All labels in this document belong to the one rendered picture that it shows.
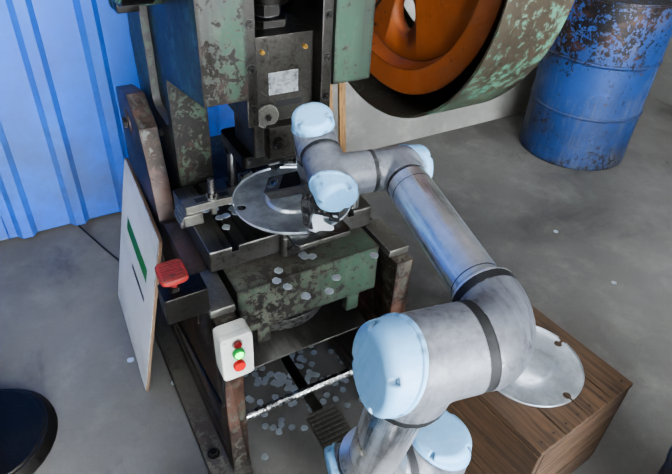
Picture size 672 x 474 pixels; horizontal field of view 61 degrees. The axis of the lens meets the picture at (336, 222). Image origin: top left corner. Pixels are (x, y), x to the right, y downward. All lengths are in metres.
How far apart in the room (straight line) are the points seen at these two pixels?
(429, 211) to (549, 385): 0.88
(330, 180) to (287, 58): 0.42
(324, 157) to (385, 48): 0.67
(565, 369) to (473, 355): 1.04
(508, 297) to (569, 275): 1.86
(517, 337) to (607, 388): 1.02
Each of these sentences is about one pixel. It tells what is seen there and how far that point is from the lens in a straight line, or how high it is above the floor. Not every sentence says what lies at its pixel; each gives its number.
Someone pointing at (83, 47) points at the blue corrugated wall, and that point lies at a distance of 2.43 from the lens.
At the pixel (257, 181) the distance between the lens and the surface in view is 1.46.
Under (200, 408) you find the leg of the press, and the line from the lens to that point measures 1.91.
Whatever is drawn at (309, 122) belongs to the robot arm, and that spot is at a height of 1.12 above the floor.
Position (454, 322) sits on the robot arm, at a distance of 0.69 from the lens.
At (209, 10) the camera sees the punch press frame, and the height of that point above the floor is 1.25.
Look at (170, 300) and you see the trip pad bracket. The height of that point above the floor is 0.70.
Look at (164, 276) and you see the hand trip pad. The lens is 1.23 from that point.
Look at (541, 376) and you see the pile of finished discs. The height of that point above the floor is 0.36.
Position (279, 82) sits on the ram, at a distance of 1.29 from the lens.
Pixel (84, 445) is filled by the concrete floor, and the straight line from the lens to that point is 1.96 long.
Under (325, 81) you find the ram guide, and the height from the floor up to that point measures 1.07.
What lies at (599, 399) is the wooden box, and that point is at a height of 0.35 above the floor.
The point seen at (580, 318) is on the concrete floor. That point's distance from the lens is 2.42.
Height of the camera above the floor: 1.57
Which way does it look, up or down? 37 degrees down
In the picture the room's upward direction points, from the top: 3 degrees clockwise
